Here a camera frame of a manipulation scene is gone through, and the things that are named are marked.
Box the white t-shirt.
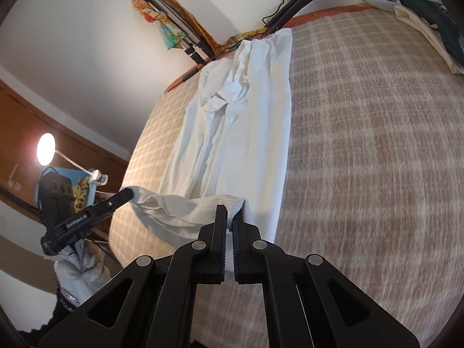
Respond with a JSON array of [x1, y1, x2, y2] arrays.
[[130, 28, 293, 257]]

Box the leopard print clothes pile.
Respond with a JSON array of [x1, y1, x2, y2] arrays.
[[72, 177, 90, 212]]

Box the folded teal and cream clothes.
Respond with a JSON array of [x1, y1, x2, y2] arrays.
[[394, 0, 463, 75]]

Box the left gloved hand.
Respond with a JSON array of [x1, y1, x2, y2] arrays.
[[53, 241, 111, 308]]

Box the blue chair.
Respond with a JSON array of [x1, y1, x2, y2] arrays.
[[35, 166, 96, 228]]

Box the white clip desk lamp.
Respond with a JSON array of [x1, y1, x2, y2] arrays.
[[35, 132, 109, 197]]

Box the checkered beige bed blanket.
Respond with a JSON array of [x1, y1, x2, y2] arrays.
[[276, 6, 463, 347]]

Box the orange patterned scarf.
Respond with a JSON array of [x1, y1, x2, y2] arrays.
[[130, 0, 266, 62]]

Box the black folded tripod stand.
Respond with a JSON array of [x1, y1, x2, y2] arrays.
[[264, 0, 314, 34]]

